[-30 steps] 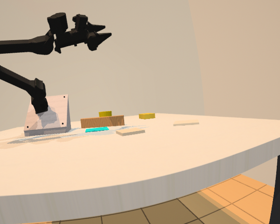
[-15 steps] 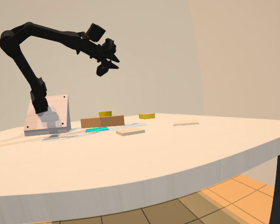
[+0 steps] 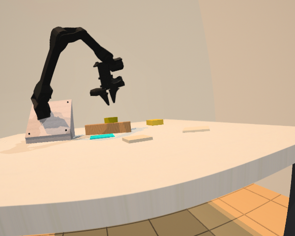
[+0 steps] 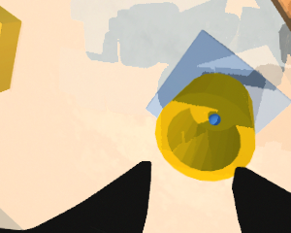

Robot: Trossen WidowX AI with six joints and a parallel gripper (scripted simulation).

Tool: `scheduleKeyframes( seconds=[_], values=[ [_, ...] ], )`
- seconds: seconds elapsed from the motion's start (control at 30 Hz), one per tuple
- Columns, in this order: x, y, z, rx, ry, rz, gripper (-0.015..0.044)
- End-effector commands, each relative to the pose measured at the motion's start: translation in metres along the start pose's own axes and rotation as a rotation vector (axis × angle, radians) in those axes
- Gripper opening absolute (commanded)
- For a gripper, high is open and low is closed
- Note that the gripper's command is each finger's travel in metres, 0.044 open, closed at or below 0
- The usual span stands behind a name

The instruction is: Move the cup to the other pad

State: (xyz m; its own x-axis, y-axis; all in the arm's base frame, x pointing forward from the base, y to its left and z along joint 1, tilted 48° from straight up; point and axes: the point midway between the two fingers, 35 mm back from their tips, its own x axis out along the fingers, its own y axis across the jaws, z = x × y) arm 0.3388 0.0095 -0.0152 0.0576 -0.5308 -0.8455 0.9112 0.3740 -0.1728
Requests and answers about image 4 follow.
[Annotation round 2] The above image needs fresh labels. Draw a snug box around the blue marble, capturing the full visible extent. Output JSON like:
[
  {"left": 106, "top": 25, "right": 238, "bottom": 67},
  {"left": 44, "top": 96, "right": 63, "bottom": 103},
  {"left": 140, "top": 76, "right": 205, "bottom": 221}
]
[{"left": 209, "top": 113, "right": 222, "bottom": 125}]

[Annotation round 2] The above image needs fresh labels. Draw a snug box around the yellow cup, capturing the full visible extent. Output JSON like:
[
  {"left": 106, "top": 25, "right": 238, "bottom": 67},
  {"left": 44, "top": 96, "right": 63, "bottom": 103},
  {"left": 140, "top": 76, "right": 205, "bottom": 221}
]
[{"left": 154, "top": 74, "right": 255, "bottom": 182}]

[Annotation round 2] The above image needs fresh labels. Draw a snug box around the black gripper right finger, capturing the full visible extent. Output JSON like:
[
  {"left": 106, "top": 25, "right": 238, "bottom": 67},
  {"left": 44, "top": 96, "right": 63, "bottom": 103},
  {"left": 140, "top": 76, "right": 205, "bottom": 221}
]
[{"left": 231, "top": 167, "right": 291, "bottom": 233}]

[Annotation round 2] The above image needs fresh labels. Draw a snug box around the yellow rectangular block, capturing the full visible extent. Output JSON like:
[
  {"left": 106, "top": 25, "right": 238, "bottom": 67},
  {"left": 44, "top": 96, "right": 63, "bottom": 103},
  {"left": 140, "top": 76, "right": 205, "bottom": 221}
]
[{"left": 0, "top": 5, "right": 21, "bottom": 92}]

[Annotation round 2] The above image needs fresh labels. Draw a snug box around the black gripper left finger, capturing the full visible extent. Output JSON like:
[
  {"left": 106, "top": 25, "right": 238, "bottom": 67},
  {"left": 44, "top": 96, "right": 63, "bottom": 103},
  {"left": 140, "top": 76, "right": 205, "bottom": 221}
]
[{"left": 0, "top": 160, "right": 150, "bottom": 233}]

